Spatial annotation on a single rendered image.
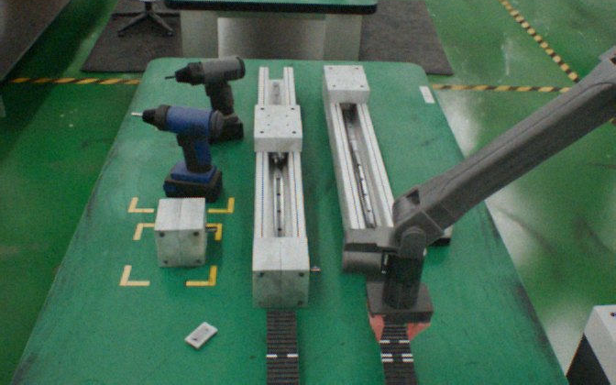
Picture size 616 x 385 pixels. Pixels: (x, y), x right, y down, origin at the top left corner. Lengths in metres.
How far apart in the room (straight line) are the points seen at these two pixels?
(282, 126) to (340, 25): 1.42
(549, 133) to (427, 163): 0.78
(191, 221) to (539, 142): 0.67
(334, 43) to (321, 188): 1.47
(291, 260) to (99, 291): 0.37
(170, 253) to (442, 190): 0.58
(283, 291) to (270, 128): 0.46
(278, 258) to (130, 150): 0.65
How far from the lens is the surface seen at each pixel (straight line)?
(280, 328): 1.08
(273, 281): 1.12
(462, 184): 0.87
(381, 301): 1.02
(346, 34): 2.85
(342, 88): 1.65
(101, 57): 4.21
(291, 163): 1.39
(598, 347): 1.21
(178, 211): 1.24
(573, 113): 0.85
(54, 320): 1.21
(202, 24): 2.84
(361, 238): 0.93
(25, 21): 4.35
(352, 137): 1.56
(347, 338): 1.12
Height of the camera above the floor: 1.62
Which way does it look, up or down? 34 degrees down
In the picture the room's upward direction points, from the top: 3 degrees clockwise
